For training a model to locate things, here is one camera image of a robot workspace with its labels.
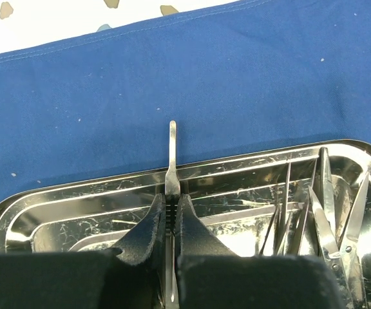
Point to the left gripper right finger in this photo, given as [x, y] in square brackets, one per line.
[210, 275]

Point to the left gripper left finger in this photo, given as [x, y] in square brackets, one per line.
[126, 275]

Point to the steel scalpel handle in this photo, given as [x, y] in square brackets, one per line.
[172, 194]

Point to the steel surgical scissors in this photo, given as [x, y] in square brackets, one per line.
[351, 210]

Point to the blue surgical cloth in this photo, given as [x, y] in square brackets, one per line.
[235, 78]

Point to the steel forceps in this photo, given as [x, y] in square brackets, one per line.
[281, 183]

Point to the steel tweezers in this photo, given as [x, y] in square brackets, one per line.
[283, 227]

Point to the steel instrument tray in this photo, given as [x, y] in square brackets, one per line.
[232, 196]

